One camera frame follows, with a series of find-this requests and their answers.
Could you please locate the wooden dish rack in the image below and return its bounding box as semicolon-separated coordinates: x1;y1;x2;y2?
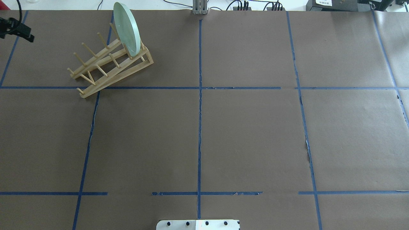
67;23;154;98

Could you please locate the light green round plate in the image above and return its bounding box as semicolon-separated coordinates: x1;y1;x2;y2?
113;2;142;57

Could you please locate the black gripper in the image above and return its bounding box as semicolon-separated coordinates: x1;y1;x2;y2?
0;17;35;43

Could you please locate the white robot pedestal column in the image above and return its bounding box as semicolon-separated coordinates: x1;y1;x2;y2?
156;219;241;230

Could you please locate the aluminium frame post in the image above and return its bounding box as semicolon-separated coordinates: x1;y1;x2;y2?
192;0;209;15

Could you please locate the black box with label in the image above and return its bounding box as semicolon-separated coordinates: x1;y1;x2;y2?
305;0;358;12

